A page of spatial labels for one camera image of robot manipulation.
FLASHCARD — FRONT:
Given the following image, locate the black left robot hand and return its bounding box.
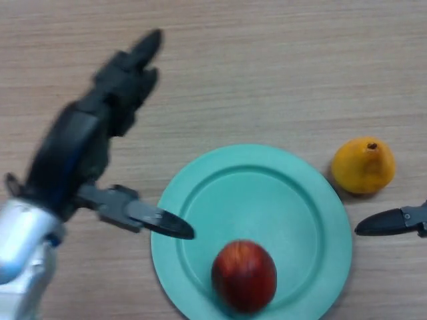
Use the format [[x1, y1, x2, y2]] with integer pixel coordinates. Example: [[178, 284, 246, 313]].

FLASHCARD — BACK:
[[21, 28, 196, 241]]

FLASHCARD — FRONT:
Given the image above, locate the yellow pear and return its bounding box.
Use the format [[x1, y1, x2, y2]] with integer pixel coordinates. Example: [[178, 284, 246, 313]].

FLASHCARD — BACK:
[[331, 135, 398, 195]]

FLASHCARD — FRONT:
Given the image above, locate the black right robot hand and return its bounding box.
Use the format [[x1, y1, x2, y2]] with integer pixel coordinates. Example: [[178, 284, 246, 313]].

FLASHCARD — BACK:
[[354, 199, 427, 239]]

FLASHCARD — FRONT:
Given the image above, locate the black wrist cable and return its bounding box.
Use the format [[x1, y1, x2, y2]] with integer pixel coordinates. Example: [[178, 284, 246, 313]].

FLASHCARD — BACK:
[[3, 172, 25, 197]]

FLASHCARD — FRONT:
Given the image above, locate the green round plate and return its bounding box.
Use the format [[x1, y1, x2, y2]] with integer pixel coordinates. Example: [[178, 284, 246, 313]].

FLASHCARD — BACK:
[[150, 143, 353, 320]]

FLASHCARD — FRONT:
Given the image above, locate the red apple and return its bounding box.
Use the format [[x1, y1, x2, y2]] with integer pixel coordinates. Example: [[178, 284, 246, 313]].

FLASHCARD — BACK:
[[211, 239, 278, 315]]

